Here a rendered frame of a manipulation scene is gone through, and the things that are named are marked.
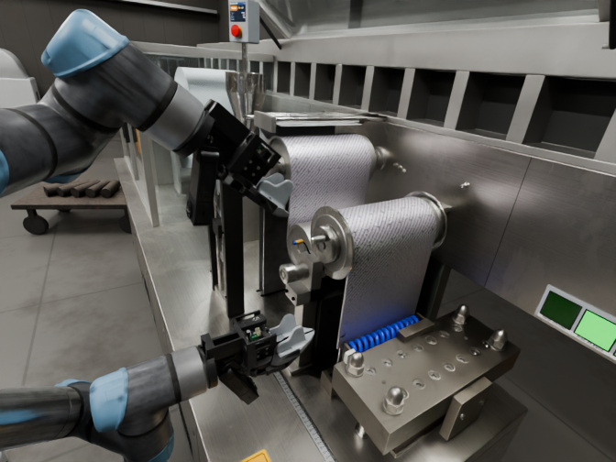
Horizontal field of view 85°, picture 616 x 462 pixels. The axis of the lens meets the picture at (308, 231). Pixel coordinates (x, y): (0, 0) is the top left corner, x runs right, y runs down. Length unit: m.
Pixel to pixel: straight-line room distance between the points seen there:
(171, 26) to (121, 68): 8.64
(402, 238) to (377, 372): 0.27
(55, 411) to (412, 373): 0.60
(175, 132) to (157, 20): 8.60
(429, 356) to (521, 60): 0.60
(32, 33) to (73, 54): 8.53
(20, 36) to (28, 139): 8.58
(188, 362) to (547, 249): 0.67
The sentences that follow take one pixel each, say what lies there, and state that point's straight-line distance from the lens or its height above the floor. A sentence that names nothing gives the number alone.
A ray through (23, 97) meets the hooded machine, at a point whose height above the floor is 0.73.
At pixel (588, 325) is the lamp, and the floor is 1.18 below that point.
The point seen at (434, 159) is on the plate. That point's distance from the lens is 0.89.
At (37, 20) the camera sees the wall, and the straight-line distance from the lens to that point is 8.95.
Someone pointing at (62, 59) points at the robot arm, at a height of 1.55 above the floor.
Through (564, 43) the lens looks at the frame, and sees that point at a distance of 0.77.
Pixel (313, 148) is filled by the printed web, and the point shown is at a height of 1.39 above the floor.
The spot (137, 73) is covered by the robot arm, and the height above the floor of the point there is 1.54.
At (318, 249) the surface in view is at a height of 1.24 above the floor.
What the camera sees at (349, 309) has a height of 1.12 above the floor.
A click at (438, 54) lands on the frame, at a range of 0.91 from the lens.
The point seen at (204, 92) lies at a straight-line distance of 1.50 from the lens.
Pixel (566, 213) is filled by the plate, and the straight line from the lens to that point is 0.75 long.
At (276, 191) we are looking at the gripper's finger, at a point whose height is 1.38.
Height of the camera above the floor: 1.56
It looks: 26 degrees down
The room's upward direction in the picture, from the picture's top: 4 degrees clockwise
